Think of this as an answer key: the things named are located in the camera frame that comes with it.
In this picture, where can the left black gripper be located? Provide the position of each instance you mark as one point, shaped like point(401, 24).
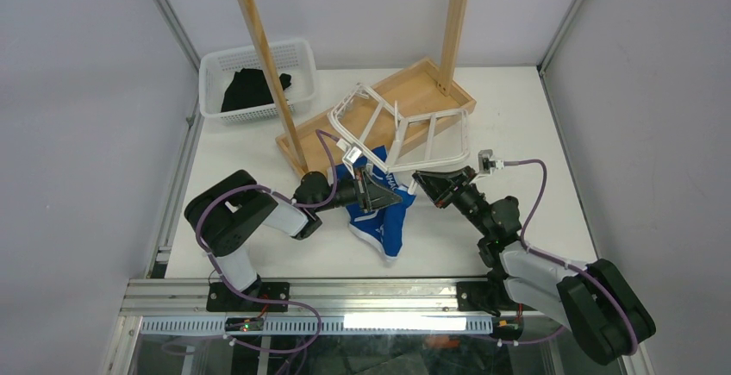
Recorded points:
point(374, 196)

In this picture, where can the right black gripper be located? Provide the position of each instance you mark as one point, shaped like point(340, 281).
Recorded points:
point(438, 184)

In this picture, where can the white plastic clip hanger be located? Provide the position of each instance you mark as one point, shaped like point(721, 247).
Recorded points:
point(364, 118)

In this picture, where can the black garment in basket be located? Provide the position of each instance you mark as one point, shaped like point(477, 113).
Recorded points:
point(248, 89)

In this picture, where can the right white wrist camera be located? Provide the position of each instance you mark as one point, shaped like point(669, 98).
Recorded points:
point(488, 163)

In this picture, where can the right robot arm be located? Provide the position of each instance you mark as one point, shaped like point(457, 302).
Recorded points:
point(592, 300)

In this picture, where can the wooden hanger stand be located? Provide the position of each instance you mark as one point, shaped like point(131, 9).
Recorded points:
point(423, 87)

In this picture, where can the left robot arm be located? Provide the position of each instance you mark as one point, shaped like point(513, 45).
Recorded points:
point(226, 215)

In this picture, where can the blue boxer underwear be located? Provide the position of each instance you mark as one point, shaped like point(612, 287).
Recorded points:
point(382, 229)

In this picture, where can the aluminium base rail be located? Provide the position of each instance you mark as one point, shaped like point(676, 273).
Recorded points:
point(201, 306)

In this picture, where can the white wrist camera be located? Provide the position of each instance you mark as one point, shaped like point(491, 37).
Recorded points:
point(488, 163)
point(351, 153)

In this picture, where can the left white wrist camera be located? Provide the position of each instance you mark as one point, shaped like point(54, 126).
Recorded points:
point(351, 153)

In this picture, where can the white perforated plastic basket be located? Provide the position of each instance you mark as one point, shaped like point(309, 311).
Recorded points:
point(294, 61)

